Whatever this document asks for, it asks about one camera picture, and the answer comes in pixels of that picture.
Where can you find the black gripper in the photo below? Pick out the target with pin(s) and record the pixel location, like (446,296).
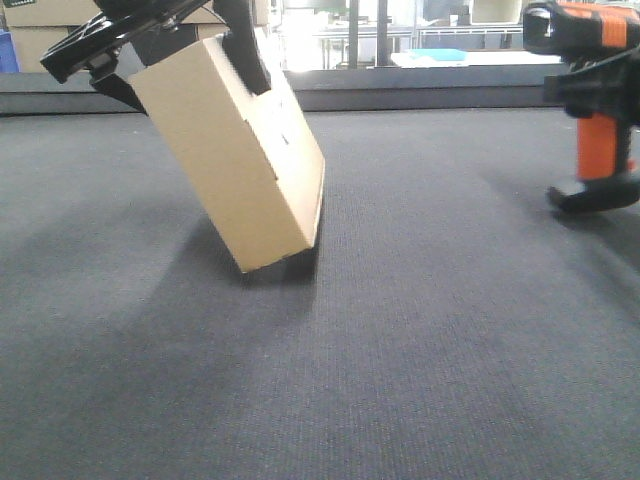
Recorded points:
(119,21)

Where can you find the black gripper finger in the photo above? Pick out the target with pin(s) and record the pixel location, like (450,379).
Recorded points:
(609,87)

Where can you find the orange black barcode scanner gun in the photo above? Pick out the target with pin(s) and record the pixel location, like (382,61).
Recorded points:
(579,34)

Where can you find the brown cardboard package box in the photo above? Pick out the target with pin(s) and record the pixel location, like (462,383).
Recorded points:
(252,160)

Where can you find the large cardboard box with black print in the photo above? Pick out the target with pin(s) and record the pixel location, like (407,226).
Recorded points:
(32,42)

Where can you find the upper stacked cardboard box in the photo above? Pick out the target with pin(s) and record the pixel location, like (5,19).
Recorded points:
(77,12)

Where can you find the blue plastic bin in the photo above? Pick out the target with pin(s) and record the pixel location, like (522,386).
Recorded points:
(8,57)

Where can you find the white background table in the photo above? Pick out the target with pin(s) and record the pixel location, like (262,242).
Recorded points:
(481,58)

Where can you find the blue plastic tray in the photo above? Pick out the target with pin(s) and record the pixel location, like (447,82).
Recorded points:
(438,55)

